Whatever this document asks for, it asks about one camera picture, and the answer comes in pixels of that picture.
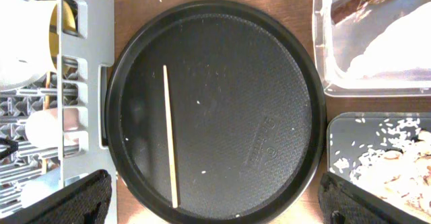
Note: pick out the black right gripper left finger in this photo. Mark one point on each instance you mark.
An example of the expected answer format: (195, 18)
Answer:
(85, 201)

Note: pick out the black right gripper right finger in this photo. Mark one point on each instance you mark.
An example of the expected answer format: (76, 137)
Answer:
(342, 202)

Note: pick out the pink plastic cup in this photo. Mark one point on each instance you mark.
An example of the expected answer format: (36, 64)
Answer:
(41, 126)

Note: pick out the white round plate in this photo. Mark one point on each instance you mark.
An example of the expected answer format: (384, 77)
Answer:
(25, 45)

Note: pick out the white paper napkin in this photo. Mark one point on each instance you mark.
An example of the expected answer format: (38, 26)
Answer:
(403, 46)

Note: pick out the yellow bowl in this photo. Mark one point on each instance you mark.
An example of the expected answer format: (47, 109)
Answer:
(68, 23)

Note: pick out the blue plastic cup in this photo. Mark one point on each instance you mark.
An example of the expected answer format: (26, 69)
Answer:
(40, 188)

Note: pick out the grey dishwasher rack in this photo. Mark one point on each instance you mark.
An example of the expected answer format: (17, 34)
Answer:
(79, 82)

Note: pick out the clear plastic waste bin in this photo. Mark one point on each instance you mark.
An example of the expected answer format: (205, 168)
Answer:
(335, 45)

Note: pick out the black rectangular tray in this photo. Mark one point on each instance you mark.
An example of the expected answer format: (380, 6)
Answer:
(378, 168)

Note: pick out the food scraps pile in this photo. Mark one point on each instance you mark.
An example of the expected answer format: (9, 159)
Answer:
(387, 157)

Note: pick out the round black tray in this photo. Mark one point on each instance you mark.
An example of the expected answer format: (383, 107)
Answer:
(248, 114)

